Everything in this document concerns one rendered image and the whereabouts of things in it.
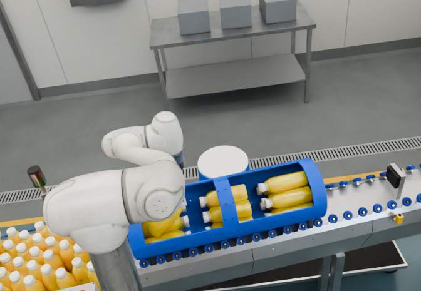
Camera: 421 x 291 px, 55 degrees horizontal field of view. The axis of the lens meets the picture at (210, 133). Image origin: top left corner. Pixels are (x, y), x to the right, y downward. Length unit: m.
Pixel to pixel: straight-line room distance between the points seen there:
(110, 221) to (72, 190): 0.11
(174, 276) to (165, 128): 0.81
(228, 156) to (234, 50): 2.91
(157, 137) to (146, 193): 0.59
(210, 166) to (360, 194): 0.79
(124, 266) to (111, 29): 4.04
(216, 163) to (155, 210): 1.34
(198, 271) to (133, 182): 1.13
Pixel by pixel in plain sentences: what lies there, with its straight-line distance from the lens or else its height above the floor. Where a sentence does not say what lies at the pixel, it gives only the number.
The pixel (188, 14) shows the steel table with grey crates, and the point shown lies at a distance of 4.00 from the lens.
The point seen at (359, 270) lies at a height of 0.15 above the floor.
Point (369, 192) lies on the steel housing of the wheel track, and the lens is 2.23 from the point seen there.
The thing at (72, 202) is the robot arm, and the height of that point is 1.87.
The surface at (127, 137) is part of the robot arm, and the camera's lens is 1.44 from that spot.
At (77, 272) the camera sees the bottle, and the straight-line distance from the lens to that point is 1.87.
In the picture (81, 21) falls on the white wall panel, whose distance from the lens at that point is 4.93.
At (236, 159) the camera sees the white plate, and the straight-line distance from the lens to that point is 2.21.
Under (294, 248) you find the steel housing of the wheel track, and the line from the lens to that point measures 2.04.
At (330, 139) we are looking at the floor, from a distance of 4.03.
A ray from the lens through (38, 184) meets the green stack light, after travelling 2.18.
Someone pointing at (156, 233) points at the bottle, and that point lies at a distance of 1.81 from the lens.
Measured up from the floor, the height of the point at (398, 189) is 1.00.
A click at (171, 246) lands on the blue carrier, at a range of 1.80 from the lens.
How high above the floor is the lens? 2.49
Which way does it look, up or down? 37 degrees down
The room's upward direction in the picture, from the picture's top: 8 degrees counter-clockwise
